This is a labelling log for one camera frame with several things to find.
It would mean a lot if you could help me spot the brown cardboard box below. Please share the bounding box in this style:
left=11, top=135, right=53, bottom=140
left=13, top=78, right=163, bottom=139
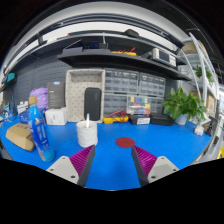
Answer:
left=5, top=122, right=36, bottom=152

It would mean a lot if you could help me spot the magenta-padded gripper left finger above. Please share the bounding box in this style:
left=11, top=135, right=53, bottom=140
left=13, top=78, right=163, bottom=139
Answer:
left=45, top=144, right=97, bottom=188

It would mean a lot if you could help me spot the grey small-parts drawer cabinet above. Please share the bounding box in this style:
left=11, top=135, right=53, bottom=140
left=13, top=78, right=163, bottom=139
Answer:
left=103, top=68, right=140, bottom=95
left=138, top=72, right=167, bottom=98
left=149, top=96, right=165, bottom=115
left=103, top=93, right=128, bottom=118

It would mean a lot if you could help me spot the flat black case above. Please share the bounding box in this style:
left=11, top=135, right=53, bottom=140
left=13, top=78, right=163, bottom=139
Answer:
left=149, top=113, right=175, bottom=127

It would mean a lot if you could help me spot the small white bottle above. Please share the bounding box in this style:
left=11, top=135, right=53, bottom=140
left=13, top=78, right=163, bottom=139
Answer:
left=17, top=100, right=29, bottom=115

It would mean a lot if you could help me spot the white ribbed cup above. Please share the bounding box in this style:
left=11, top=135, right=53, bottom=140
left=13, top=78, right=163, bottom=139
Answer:
left=75, top=120, right=99, bottom=148

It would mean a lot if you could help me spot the black rectangular case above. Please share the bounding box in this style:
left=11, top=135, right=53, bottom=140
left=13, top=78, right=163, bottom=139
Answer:
left=83, top=87, right=103, bottom=122

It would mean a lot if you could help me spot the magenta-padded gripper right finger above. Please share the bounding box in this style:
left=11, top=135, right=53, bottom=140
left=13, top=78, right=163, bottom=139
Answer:
left=130, top=145, right=180, bottom=187

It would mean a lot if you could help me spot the clear organizer with colourful parts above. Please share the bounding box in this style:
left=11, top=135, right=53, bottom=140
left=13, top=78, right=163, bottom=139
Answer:
left=126, top=95, right=152, bottom=116

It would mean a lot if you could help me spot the small white box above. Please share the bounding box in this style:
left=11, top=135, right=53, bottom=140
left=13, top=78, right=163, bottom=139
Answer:
left=44, top=107, right=68, bottom=126

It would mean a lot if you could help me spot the small white adapter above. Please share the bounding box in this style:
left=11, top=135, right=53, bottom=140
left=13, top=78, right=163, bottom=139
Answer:
left=193, top=124, right=205, bottom=137

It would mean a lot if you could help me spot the flat round red coaster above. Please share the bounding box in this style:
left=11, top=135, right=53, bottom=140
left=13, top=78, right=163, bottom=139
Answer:
left=115, top=136, right=136, bottom=149

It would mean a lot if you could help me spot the white perforated tray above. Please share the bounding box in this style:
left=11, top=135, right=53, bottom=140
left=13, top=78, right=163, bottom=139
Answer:
left=65, top=68, right=106, bottom=124

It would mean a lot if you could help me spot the yellow multimeter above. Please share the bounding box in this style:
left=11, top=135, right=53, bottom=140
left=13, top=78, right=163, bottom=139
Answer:
left=102, top=116, right=129, bottom=125

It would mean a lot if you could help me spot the white metal rack shelf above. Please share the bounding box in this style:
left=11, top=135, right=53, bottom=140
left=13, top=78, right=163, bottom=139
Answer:
left=178, top=31, right=221, bottom=111

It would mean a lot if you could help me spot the blue carton box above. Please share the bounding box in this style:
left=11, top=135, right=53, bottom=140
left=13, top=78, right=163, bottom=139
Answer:
left=18, top=109, right=32, bottom=125

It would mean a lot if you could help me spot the red test lead cable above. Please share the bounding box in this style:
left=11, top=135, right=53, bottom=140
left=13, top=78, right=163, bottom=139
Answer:
left=109, top=109, right=130, bottom=123

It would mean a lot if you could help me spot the purple plastic bag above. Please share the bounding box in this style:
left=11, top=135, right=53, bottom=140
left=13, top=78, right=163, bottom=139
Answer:
left=29, top=87, right=49, bottom=113

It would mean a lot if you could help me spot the dark grey carton box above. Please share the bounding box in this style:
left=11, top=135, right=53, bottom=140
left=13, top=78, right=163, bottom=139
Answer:
left=46, top=81, right=66, bottom=110

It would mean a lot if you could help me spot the blue drink bottle gold cap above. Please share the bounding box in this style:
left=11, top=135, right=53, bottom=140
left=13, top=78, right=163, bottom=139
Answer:
left=27, top=96, right=56, bottom=163

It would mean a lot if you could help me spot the green potted plant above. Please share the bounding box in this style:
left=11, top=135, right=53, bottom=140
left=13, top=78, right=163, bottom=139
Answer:
left=161, top=87, right=208, bottom=126

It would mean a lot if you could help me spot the black box with white label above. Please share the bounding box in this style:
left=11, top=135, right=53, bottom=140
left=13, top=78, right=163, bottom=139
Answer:
left=129, top=113, right=152, bottom=126

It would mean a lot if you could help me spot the black wall shelf unit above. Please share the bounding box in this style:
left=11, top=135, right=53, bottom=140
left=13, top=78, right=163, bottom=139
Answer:
left=1, top=29, right=193, bottom=91

